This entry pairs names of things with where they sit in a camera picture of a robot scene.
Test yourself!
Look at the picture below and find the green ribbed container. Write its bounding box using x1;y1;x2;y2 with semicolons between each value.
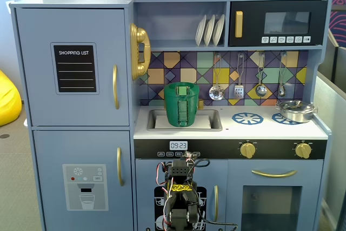
164;90;200;128

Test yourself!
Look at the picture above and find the gold toy telephone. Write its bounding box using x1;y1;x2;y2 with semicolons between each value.
129;22;152;81

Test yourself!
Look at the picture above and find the gold oven handle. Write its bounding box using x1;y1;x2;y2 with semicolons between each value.
251;169;298;179

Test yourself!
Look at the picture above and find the gold dishwasher handle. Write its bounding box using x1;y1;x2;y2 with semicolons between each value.
214;184;219;222

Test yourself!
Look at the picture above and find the tall blue fridge door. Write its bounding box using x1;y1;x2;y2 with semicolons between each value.
15;8;130;127

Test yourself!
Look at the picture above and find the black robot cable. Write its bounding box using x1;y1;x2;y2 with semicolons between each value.
198;201;239;229

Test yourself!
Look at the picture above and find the white plate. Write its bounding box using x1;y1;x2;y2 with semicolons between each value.
203;14;216;47
212;14;226;47
195;14;207;47

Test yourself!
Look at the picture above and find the blue freezer door with dispenser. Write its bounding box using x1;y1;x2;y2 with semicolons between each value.
32;130;135;231

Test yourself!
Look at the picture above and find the gold stove knob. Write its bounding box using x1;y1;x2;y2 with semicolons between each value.
294;141;312;160
239;141;257;160

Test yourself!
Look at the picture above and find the metal ladle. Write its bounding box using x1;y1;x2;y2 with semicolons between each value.
255;52;268;97

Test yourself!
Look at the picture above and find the gold microwave handle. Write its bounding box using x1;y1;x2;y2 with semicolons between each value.
234;10;244;38

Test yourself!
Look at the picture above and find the black toy microwave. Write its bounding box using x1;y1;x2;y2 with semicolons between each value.
228;0;329;48

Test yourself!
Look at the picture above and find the long gold fridge handle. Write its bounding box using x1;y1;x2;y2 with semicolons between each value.
112;64;121;110

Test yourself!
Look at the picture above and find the metal slotted spatula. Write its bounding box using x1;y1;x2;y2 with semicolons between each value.
233;54;245;100

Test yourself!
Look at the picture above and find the short gold fridge handle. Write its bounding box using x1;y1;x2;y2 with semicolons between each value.
116;147;125;187

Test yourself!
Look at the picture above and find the blue oven door with window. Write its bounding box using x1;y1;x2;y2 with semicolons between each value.
227;159;324;231

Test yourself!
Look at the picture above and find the blue dishwasher door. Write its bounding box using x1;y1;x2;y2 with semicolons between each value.
135;158;229;231

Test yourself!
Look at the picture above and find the black shopping list board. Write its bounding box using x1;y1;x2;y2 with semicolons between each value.
50;42;99;95

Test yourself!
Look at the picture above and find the grey toy sink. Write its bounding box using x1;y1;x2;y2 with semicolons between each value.
146;109;223;132

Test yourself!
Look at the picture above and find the steel pot lid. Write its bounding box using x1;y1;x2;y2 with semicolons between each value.
278;100;315;112

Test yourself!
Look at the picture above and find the grey office partition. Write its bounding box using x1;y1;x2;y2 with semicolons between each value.
310;44;346;231

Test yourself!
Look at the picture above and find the metal skimmer spoon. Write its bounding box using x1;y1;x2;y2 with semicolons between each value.
208;54;225;102

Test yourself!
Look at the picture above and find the yellow bean bag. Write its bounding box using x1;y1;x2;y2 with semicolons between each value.
0;69;23;128

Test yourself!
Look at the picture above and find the small metal spoon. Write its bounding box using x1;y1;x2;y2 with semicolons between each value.
277;51;288;97

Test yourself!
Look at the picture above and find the steel cooking pot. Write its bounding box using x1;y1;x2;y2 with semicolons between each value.
275;103;318;124

